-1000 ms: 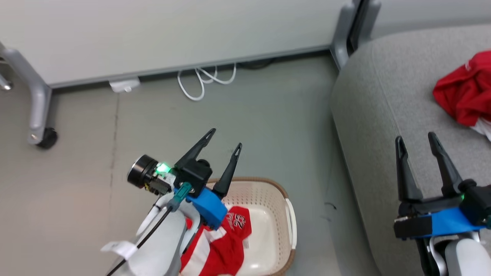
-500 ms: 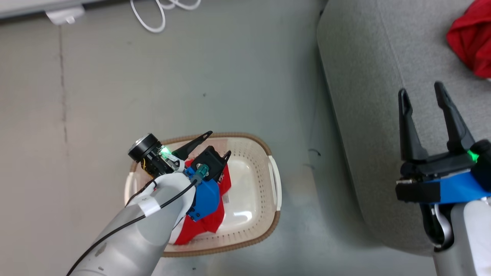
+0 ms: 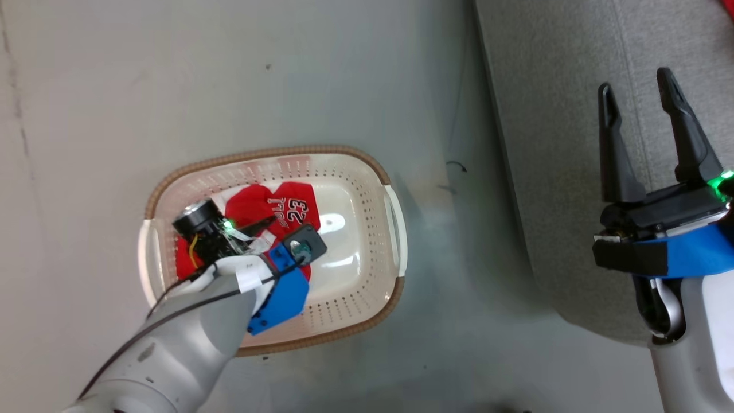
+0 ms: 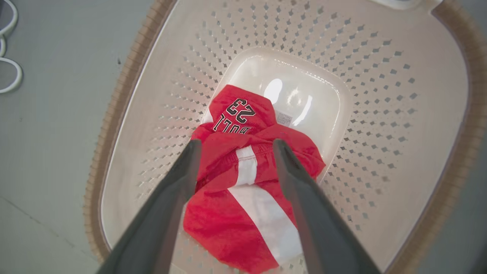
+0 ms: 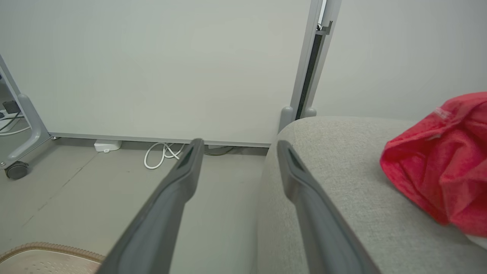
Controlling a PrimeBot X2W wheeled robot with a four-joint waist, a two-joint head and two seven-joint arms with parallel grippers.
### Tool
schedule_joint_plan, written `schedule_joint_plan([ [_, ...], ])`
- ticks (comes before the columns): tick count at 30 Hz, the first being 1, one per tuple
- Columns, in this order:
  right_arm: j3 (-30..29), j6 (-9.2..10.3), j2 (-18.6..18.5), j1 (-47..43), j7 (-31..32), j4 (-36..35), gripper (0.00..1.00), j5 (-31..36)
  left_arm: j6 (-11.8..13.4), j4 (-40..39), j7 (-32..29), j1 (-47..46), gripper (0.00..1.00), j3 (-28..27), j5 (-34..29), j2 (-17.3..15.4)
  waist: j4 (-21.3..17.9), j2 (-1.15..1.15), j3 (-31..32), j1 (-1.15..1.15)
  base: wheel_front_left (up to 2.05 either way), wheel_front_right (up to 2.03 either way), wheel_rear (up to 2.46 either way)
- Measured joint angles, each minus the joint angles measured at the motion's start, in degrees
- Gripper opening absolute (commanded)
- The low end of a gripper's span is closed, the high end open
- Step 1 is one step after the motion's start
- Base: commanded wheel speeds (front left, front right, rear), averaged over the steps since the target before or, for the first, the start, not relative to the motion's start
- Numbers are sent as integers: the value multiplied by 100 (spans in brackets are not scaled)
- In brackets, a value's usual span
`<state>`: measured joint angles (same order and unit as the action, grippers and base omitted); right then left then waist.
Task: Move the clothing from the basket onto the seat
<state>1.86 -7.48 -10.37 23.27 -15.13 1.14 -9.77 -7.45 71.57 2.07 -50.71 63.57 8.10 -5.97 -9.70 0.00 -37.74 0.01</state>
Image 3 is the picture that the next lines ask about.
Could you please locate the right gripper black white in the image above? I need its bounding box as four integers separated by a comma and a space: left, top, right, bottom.
595, 67, 734, 243

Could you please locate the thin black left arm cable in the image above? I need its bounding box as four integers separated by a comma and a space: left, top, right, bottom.
76, 258, 306, 401

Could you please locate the grey fabric sofa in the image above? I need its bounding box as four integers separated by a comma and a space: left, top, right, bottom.
474, 0, 734, 348

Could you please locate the cream perforated laundry basket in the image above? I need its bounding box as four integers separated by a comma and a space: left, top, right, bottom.
137, 145, 408, 358

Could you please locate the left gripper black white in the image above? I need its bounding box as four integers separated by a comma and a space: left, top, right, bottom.
171, 200, 277, 294

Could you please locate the red jersey number 23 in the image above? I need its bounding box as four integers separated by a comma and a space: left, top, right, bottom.
174, 181, 321, 283

